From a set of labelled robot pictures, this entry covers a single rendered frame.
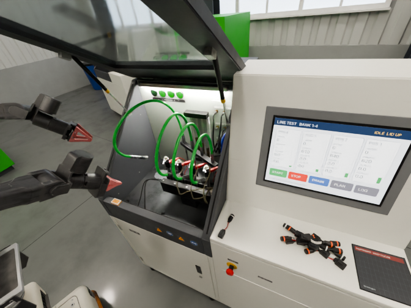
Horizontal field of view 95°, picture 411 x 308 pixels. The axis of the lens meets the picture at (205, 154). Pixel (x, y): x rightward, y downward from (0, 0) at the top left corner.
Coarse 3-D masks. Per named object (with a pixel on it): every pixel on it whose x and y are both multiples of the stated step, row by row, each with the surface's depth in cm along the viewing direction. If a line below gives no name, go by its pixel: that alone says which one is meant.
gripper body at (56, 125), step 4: (52, 120) 75; (56, 120) 76; (60, 120) 77; (52, 124) 74; (56, 124) 75; (60, 124) 76; (64, 124) 77; (68, 124) 76; (48, 128) 75; (52, 128) 75; (56, 128) 76; (60, 128) 76; (64, 128) 77; (68, 128) 76; (56, 132) 77; (60, 132) 77; (64, 132) 75; (68, 132) 79; (64, 136) 76
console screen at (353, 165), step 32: (288, 128) 70; (320, 128) 65; (352, 128) 61; (384, 128) 58; (288, 160) 74; (320, 160) 69; (352, 160) 65; (384, 160) 61; (320, 192) 74; (352, 192) 69; (384, 192) 65
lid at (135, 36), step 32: (0, 0) 44; (32, 0) 42; (64, 0) 41; (96, 0) 39; (128, 0) 38; (160, 0) 33; (192, 0) 34; (0, 32) 62; (32, 32) 63; (64, 32) 60; (96, 32) 56; (128, 32) 54; (160, 32) 51; (192, 32) 45; (96, 64) 92; (128, 64) 92; (160, 64) 84; (192, 64) 78; (224, 64) 67
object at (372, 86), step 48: (240, 96) 73; (288, 96) 66; (336, 96) 60; (384, 96) 55; (240, 144) 80; (240, 192) 90; (288, 192) 80; (384, 240) 72; (240, 288) 101; (288, 288) 79
